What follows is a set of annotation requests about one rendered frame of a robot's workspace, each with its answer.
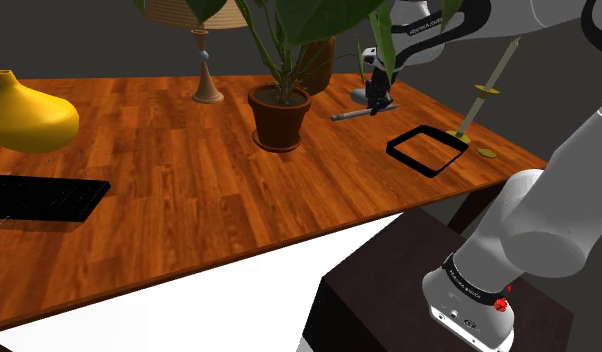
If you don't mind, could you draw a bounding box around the green plant in brown pot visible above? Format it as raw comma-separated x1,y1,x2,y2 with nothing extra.
133,0,464,154

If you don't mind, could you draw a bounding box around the black square frame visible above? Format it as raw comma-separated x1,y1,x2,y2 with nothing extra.
385,124,470,180

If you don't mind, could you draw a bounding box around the grey pen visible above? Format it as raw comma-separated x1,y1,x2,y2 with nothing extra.
330,104,401,123

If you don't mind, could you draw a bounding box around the grey rod on yellow base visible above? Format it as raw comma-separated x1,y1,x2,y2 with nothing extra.
446,37,522,146

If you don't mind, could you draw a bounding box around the brown tall vase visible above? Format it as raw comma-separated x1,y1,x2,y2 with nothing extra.
299,36,338,97

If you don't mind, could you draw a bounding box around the wooden table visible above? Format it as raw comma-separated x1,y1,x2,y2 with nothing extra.
0,72,548,335

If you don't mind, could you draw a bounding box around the dark robot stand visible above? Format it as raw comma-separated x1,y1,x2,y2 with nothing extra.
300,206,575,352

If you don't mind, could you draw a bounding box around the yellow round vase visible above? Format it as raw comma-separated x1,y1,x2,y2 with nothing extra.
0,69,81,155

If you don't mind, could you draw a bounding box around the table lamp with beige shade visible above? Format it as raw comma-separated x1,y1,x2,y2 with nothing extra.
144,0,250,105

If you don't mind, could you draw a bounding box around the grey round dish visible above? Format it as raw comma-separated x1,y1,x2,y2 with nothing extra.
350,88,380,107

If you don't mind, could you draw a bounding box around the black flat board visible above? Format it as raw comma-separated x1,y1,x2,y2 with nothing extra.
0,174,112,223

